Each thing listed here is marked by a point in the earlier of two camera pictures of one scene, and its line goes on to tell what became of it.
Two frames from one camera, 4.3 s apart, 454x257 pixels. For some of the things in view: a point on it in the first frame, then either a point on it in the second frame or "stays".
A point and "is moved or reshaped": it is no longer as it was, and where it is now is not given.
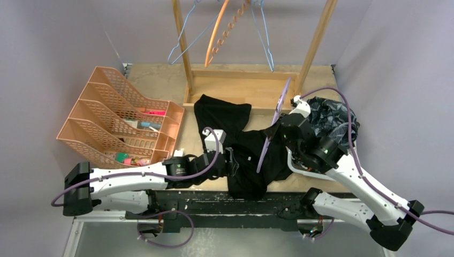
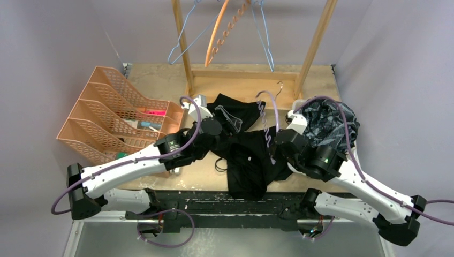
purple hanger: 278,113 to 275,110
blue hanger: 266,34 stays
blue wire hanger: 202,33 stays
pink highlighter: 157,112 stays
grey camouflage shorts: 330,119 stays
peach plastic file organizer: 114,125 stays
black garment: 221,124 is moved or reshaped
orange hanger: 230,27 stays
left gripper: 227,169 to 224,135
